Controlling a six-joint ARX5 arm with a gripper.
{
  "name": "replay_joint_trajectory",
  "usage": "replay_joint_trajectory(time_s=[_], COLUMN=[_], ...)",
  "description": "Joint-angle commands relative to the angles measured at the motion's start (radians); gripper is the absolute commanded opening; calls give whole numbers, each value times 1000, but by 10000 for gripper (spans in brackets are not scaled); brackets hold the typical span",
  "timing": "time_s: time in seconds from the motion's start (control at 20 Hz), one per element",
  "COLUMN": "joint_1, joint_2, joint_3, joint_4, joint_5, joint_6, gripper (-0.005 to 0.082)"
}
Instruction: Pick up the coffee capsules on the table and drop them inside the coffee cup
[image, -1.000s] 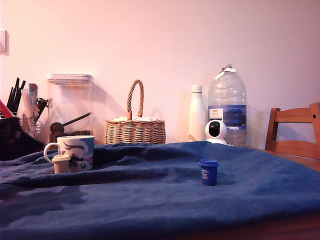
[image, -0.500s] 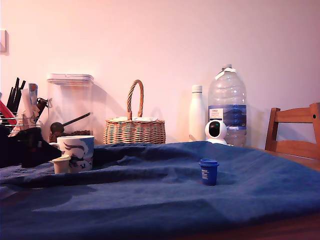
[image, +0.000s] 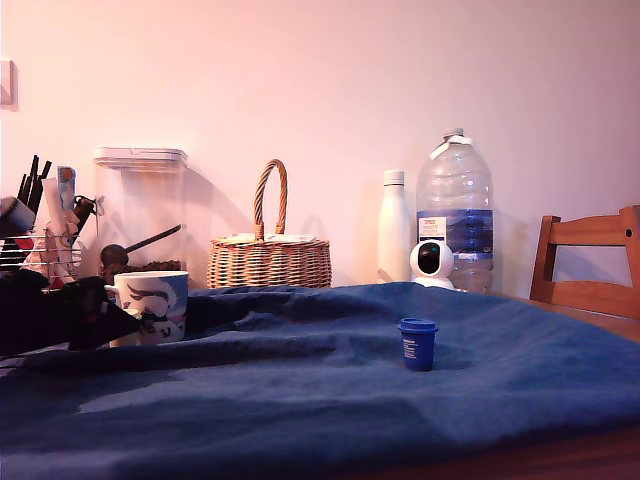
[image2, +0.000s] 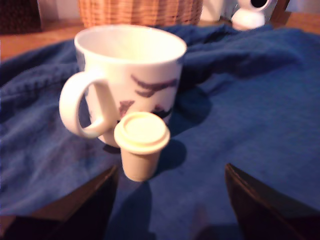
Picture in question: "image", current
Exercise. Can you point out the blue coffee capsule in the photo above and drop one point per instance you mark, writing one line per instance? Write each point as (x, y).
(417, 350)

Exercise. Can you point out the black coffee scoop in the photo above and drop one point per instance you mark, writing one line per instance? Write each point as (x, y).
(115, 255)

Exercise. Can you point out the coffee beans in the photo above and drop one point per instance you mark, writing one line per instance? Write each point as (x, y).
(167, 264)

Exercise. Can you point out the white mug with blue print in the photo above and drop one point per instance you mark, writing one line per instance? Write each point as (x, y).
(160, 305)

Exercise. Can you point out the dark brown kitchen tool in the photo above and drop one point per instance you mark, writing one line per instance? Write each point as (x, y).
(84, 212)

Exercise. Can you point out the red utensil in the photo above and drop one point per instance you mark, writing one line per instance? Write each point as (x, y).
(25, 243)

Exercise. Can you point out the white paper packet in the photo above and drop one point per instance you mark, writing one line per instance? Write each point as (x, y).
(55, 215)

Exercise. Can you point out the clear storage container white lid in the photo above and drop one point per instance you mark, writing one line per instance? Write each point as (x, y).
(142, 200)

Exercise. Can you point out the white paper sachets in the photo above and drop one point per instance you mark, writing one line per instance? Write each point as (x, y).
(287, 238)

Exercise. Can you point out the blue cloth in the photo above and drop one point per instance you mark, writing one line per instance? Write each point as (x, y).
(325, 410)

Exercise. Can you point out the white insulated bottle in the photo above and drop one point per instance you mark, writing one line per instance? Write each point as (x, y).
(394, 230)

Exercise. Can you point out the large clear water bottle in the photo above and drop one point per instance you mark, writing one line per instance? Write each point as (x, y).
(456, 200)

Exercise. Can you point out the wooden chair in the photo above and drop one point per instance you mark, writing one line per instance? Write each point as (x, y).
(585, 295)

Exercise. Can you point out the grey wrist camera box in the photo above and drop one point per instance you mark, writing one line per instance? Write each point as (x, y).
(20, 215)

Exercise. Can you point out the white wall switch plate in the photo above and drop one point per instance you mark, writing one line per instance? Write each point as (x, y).
(7, 85)

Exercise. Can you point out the small white round camera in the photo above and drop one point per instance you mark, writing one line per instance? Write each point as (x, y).
(438, 270)

